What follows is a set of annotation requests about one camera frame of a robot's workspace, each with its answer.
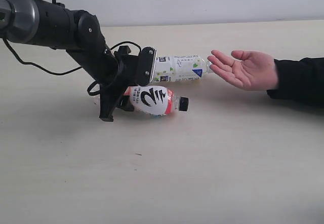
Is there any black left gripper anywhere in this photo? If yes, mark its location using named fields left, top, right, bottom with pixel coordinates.
left=99, top=45, right=156, bottom=122

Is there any pink peach soda bottle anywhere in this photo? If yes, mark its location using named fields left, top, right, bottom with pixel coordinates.
left=116, top=85, right=189, bottom=116

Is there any Suntory oolong tea bottle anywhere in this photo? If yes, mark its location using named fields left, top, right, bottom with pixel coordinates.
left=152, top=55, right=213, bottom=83

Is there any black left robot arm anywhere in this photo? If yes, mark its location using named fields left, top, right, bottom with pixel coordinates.
left=1, top=0, right=156, bottom=122

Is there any black sleeved forearm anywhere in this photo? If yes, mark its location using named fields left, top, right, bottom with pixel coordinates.
left=267, top=57, right=323, bottom=107

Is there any person's open hand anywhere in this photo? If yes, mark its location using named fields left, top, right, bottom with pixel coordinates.
left=208, top=50, right=279, bottom=91

